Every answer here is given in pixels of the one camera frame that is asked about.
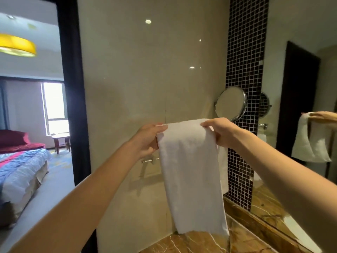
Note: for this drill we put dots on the person's left hand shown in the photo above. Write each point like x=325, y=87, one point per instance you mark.
x=143, y=140

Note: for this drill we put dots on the person's right hand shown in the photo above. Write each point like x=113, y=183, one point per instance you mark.
x=226, y=131

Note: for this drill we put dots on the person's right fingers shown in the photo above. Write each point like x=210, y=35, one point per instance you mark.
x=210, y=126

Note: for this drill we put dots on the white towel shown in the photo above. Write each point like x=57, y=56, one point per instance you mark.
x=192, y=179

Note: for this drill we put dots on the person's left forearm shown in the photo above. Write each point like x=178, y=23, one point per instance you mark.
x=71, y=205

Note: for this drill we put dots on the person's right forearm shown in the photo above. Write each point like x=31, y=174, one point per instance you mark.
x=289, y=181

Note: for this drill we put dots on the round chrome magnifying mirror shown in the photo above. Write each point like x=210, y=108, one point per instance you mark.
x=231, y=103

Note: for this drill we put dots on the chrome towel bar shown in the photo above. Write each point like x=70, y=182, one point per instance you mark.
x=150, y=160

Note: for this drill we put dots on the small round wooden table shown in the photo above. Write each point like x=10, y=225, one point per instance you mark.
x=62, y=140

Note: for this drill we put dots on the window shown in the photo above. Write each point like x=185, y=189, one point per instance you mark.
x=54, y=106

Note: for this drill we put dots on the bed with blue patterned cover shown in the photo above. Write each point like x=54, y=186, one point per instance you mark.
x=21, y=173

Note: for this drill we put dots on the red pillow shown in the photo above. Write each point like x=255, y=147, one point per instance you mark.
x=14, y=138

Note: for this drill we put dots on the grey curtain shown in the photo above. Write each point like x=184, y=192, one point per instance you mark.
x=3, y=105

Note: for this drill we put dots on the yellow round ceiling lamp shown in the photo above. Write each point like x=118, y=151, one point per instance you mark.
x=16, y=45

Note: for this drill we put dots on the large wall mirror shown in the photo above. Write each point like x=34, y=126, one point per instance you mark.
x=297, y=115

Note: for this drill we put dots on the dark door frame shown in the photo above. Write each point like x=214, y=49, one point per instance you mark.
x=75, y=102

